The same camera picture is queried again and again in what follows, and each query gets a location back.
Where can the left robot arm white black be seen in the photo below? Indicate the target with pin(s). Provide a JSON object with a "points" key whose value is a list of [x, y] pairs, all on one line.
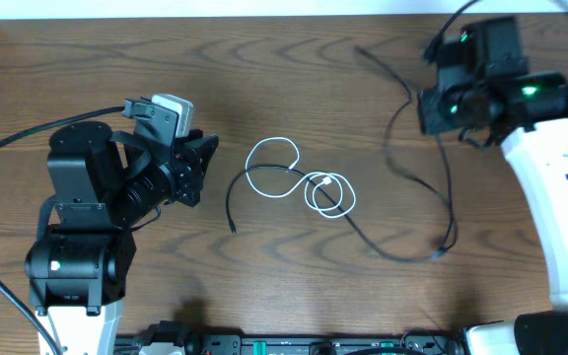
{"points": [[105, 183]]}

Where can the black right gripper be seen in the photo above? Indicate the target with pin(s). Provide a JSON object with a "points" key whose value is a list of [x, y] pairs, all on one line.
{"points": [[431, 123]]}

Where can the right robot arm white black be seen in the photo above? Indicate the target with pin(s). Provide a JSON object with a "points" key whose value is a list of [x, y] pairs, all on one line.
{"points": [[532, 133]]}

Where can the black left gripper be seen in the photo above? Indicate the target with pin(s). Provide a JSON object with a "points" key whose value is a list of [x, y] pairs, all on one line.
{"points": [[195, 159]]}

